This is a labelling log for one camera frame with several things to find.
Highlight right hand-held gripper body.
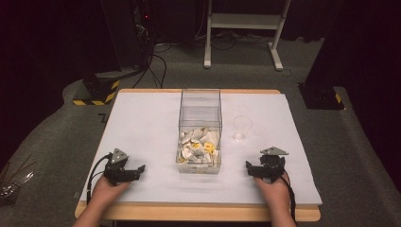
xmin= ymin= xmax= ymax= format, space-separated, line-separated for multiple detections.
xmin=258 ymin=146 xmax=289 ymax=183

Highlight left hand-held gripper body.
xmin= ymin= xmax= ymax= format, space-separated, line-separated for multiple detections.
xmin=103 ymin=148 xmax=136 ymax=187

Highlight person's left hand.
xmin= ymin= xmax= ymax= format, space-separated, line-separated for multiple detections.
xmin=90 ymin=174 xmax=132 ymax=206

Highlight person's right hand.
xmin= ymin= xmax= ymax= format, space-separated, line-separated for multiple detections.
xmin=253 ymin=172 xmax=292 ymax=216

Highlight clear plastic cup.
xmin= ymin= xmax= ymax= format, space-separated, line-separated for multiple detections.
xmin=232 ymin=115 xmax=255 ymax=145

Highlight white table mat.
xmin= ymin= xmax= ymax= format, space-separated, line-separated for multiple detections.
xmin=79 ymin=91 xmax=323 ymax=206

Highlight clear plastic box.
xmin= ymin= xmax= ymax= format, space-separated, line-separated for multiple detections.
xmin=175 ymin=88 xmax=223 ymax=175

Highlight pile of white yellow packets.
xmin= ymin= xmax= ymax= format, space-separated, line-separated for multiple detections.
xmin=177 ymin=127 xmax=220 ymax=166

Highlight wooden table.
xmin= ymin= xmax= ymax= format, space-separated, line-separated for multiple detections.
xmin=74 ymin=88 xmax=323 ymax=223

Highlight black stand base striped edge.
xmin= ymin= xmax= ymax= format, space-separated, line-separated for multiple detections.
xmin=72 ymin=69 xmax=122 ymax=107

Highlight metal rack with rods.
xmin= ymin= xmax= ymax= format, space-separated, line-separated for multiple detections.
xmin=0 ymin=152 xmax=37 ymax=206

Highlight white metal stand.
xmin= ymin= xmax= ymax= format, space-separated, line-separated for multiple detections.
xmin=203 ymin=0 xmax=293 ymax=72

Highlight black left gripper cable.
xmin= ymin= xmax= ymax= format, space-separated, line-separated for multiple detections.
xmin=85 ymin=152 xmax=113 ymax=206

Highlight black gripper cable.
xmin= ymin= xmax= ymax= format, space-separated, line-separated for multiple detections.
xmin=85 ymin=152 xmax=113 ymax=206
xmin=279 ymin=175 xmax=298 ymax=223

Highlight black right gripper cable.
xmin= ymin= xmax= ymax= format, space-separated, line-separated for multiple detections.
xmin=279 ymin=175 xmax=298 ymax=223

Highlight black floor cables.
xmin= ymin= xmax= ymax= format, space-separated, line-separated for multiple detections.
xmin=131 ymin=29 xmax=285 ymax=90

